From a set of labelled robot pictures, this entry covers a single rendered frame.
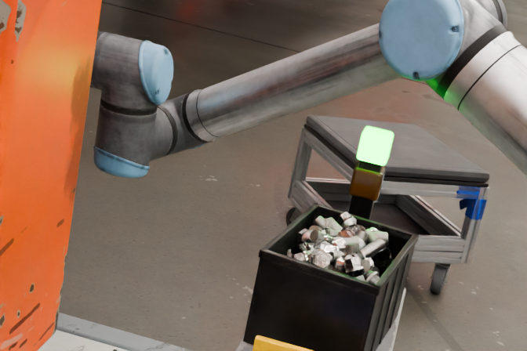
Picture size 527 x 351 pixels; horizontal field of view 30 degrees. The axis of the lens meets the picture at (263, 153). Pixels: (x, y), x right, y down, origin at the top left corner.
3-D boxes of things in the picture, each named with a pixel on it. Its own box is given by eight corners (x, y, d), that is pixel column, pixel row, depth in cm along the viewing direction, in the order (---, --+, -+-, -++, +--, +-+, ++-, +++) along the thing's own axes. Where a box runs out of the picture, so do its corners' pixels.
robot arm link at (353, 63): (518, -38, 136) (169, 95, 176) (485, -35, 126) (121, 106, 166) (543, 42, 136) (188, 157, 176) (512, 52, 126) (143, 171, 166)
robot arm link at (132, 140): (169, 173, 163) (179, 102, 159) (121, 188, 154) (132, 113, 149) (126, 154, 167) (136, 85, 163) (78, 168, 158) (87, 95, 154)
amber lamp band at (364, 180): (351, 186, 134) (357, 159, 133) (379, 193, 133) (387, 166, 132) (347, 195, 130) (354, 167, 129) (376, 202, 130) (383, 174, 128)
